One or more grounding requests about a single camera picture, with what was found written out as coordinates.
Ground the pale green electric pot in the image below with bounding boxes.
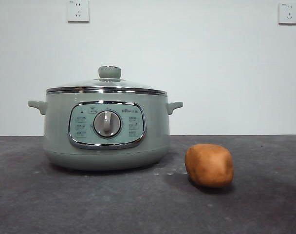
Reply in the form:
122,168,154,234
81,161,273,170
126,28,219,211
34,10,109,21
28,91,184,171

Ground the glass lid with green knob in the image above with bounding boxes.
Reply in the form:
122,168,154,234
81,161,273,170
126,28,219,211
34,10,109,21
46,65,167,95

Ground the brown potato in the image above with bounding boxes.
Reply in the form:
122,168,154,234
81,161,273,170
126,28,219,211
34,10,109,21
185,143,235,188

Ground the white wall socket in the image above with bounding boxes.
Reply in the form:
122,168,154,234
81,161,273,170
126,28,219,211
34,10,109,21
67,0,90,24
277,2,296,26

